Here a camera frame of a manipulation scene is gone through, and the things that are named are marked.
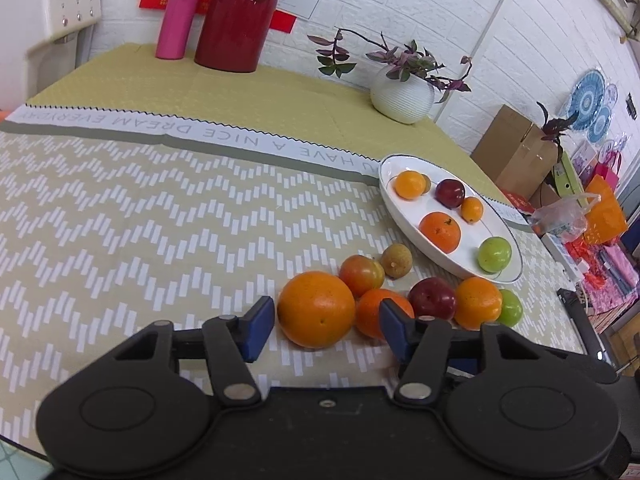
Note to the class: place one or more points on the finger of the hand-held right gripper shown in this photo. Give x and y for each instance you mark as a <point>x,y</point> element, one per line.
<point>590,370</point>

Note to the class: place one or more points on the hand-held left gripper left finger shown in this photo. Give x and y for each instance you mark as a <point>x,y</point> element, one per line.
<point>260,330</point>

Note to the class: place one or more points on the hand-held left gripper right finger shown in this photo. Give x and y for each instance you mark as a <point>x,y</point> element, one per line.
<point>395,330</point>

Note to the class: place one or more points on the dark red apple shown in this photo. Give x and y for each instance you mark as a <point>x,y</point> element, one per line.
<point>432,299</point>

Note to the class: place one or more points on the large orange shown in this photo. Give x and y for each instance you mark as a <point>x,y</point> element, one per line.
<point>316,309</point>

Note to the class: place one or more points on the red tomato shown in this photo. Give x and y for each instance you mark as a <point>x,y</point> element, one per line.
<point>357,276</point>

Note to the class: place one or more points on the brown longan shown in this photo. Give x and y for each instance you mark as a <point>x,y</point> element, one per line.
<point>427,183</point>
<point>396,260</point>

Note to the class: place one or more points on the medium orange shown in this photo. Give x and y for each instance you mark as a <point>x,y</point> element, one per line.
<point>477,302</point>

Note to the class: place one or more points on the green apple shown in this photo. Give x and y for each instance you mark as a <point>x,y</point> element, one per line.
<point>511,307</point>
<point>494,255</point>

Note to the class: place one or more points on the tangerine with green stem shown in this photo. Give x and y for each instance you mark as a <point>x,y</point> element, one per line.
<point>440,232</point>

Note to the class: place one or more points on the white plate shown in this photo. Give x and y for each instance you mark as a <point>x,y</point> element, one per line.
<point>400,215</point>

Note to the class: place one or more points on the small tangerine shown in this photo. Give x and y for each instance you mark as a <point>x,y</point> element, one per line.
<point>472,210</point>

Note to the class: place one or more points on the yellowish orange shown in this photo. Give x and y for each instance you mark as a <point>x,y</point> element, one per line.
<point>410,184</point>

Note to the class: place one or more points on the dark red plum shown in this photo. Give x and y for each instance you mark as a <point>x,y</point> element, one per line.
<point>450,193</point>

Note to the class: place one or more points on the pink printed cloth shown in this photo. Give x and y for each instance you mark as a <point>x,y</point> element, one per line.
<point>615,270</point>

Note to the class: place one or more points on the white power strip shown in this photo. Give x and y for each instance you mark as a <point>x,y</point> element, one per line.
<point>565,255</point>

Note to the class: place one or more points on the chevron patterned tablecloth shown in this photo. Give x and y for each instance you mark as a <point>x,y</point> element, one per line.
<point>150,220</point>

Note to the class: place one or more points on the clear plastic bag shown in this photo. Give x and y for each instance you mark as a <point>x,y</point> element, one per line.
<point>560,215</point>

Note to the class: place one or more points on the orange bag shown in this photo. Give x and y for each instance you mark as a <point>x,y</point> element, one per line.
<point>605,210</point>

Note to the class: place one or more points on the red envelope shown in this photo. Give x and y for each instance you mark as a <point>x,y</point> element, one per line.
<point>517,202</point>

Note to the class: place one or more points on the green file box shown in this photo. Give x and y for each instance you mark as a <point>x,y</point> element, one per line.
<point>570,180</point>

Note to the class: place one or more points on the pink gift bag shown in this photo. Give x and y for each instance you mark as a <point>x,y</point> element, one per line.
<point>607,165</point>

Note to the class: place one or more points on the cardboard box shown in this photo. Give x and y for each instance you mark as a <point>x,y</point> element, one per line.
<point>510,155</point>

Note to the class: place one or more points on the white ribbed plant pot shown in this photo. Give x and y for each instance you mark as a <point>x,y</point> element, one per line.
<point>402,100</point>

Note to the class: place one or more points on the yellow green tablecloth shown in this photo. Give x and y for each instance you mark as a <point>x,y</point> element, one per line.
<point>200,95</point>

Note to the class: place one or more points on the dark purple leafy plant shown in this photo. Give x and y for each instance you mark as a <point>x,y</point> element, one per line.
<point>552,127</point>

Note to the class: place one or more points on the medium blue round doily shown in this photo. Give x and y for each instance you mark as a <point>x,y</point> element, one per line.
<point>600,122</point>

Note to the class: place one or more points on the purple green trailing plant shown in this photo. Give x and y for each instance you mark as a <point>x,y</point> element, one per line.
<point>400,62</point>

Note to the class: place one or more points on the large blue round doily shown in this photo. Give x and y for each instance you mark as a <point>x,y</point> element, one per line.
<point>585,97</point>

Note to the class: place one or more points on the small blue round doily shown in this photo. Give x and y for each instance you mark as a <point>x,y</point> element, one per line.
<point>611,94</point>

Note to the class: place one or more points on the red paper strip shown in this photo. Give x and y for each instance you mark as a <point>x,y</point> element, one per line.
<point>280,22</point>

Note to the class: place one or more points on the red thermos jug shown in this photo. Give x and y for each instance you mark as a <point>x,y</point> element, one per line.
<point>235,20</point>

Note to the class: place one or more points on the pink bottle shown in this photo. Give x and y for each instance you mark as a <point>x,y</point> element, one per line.
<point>177,15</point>

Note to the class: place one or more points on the white appliance with screen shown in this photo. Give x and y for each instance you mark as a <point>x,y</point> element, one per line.
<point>75,5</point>

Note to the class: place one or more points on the white wall conduit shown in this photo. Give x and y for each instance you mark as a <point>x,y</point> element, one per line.
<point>500,6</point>

